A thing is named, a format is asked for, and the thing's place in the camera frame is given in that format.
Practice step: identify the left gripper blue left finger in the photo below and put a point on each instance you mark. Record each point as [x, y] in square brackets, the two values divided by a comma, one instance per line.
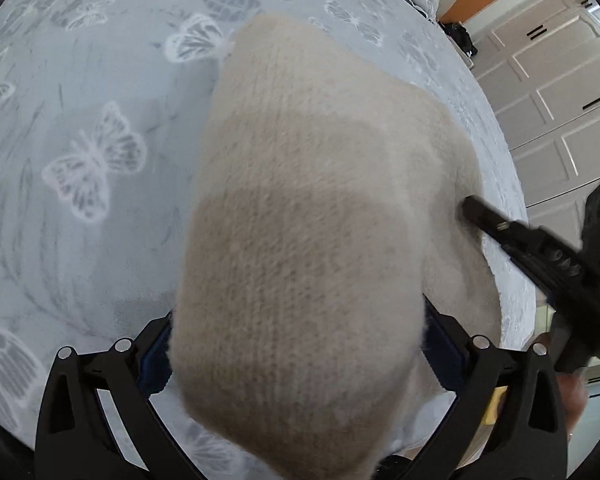
[74, 439]

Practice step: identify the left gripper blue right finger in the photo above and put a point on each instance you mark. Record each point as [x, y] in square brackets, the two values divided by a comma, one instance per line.
[528, 440]

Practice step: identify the beige sweater with black hearts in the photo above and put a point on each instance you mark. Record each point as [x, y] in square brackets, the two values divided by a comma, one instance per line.
[326, 218]

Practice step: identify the person's right hand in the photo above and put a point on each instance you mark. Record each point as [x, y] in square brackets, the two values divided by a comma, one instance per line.
[572, 388]

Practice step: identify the white wardrobe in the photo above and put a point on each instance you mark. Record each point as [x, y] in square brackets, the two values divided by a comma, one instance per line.
[539, 67]

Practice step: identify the black bag on nightstand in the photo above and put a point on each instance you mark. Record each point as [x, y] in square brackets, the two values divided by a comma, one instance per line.
[462, 40]

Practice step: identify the grey butterfly bed cover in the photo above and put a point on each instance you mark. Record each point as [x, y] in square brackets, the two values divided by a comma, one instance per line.
[101, 106]

